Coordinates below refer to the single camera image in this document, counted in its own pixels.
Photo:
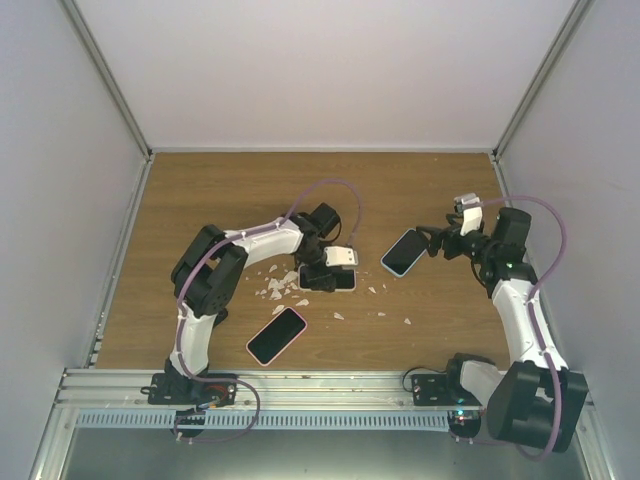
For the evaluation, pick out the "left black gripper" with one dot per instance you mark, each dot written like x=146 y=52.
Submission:
x=320 y=280

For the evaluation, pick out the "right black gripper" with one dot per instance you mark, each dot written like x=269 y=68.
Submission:
x=449 y=234

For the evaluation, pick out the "beige phone case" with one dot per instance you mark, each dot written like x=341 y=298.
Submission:
x=354 y=280

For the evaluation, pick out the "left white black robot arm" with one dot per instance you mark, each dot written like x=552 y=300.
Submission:
x=206 y=276

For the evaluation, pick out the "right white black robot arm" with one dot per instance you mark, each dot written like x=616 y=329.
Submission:
x=536 y=403

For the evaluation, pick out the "phone in blue case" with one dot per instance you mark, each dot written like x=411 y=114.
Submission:
x=400 y=258

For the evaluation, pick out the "phone in pink case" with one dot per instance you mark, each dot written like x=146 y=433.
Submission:
x=276 y=336

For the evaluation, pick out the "white debris pile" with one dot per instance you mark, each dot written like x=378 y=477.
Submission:
x=280 y=283

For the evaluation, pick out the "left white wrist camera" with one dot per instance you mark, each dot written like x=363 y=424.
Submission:
x=341 y=256

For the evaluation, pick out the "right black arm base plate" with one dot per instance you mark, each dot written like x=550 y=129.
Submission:
x=437 y=388

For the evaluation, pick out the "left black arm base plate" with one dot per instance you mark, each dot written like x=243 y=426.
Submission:
x=172 y=388

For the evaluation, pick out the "aluminium front rail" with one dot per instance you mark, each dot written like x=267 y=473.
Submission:
x=277 y=389

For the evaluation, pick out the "grey slotted cable duct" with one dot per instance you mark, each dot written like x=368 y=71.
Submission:
x=267 y=420

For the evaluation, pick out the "right aluminium corner post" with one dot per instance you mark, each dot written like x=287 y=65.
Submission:
x=568 y=28

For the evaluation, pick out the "aluminium corner post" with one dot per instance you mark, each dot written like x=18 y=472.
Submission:
x=568 y=28
x=87 y=39

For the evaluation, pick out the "left aluminium corner post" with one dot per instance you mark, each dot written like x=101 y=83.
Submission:
x=87 y=39

